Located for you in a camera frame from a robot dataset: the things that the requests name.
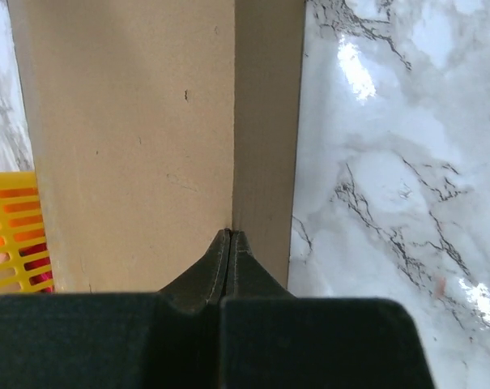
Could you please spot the brown cardboard express box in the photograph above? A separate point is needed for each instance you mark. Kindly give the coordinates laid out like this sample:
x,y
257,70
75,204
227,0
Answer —
x,y
155,124

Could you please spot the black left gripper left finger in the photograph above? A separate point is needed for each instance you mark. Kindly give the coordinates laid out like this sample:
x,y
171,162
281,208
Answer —
x,y
163,339

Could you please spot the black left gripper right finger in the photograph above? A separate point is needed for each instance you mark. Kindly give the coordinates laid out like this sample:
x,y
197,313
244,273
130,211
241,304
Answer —
x,y
269,338

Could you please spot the yellow plastic shopping basket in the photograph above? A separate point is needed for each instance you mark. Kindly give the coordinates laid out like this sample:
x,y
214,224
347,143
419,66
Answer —
x,y
24,259

